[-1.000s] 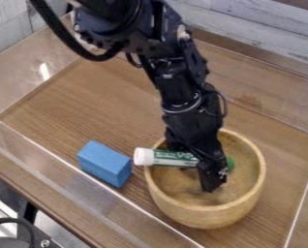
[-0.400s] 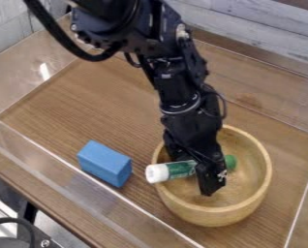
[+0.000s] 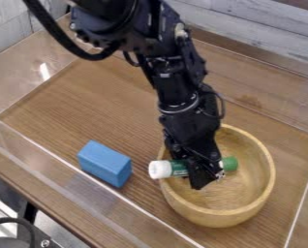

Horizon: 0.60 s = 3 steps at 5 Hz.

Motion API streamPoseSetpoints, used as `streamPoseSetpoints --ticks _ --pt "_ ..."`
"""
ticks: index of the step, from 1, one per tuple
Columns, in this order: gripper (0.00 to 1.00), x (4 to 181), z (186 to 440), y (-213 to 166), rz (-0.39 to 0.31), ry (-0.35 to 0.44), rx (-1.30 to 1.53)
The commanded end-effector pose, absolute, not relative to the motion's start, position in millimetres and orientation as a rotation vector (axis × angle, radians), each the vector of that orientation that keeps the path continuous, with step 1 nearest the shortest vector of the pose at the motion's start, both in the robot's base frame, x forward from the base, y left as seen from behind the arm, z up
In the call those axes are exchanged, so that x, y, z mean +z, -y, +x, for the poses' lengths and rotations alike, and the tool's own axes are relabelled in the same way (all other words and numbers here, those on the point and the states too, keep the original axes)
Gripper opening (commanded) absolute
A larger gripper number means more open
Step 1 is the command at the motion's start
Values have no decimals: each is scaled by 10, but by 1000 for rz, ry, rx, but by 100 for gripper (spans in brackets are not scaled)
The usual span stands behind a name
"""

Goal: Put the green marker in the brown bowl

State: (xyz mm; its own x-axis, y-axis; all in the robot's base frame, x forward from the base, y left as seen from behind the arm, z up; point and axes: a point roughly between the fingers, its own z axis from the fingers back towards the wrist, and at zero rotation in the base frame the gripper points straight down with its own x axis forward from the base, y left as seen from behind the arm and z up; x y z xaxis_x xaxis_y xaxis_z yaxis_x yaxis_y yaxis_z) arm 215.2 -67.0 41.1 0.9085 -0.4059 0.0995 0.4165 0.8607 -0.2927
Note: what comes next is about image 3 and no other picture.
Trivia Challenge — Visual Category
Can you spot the brown wooden bowl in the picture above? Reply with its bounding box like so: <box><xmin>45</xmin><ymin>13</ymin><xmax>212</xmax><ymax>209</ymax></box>
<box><xmin>159</xmin><ymin>124</ymin><xmax>276</xmax><ymax>228</ymax></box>

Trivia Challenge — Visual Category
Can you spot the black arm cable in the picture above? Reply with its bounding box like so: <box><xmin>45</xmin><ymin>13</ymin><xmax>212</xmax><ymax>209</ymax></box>
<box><xmin>21</xmin><ymin>0</ymin><xmax>123</xmax><ymax>62</ymax></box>

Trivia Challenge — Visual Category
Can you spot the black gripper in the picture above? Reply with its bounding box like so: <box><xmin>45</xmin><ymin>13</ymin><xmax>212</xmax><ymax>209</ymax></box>
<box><xmin>156</xmin><ymin>83</ymin><xmax>228</xmax><ymax>191</ymax></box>

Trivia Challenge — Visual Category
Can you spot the green Expo marker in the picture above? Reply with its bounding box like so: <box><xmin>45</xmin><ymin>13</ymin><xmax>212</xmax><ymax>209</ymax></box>
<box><xmin>148</xmin><ymin>156</ymin><xmax>239</xmax><ymax>179</ymax></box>

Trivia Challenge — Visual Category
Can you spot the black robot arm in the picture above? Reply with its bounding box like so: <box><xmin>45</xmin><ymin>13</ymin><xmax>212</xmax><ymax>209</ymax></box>
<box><xmin>69</xmin><ymin>0</ymin><xmax>225</xmax><ymax>190</ymax></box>

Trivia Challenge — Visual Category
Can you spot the blue rectangular block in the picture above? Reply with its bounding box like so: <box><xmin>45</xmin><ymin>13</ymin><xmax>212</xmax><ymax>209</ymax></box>
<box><xmin>77</xmin><ymin>140</ymin><xmax>132</xmax><ymax>188</ymax></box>

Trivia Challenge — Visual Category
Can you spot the black table leg bracket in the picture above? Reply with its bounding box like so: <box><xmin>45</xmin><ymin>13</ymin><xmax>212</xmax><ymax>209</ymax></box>
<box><xmin>17</xmin><ymin>201</ymin><xmax>63</xmax><ymax>248</ymax></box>

